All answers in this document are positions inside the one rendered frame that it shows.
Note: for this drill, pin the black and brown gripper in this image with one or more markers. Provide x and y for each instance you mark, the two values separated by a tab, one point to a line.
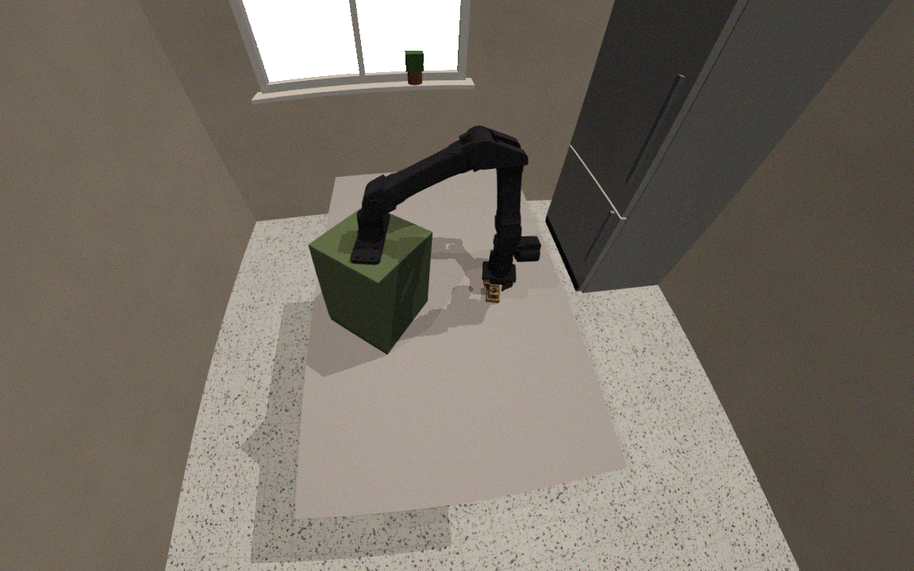
498	275

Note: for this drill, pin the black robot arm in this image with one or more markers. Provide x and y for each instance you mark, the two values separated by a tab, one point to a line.
383	194

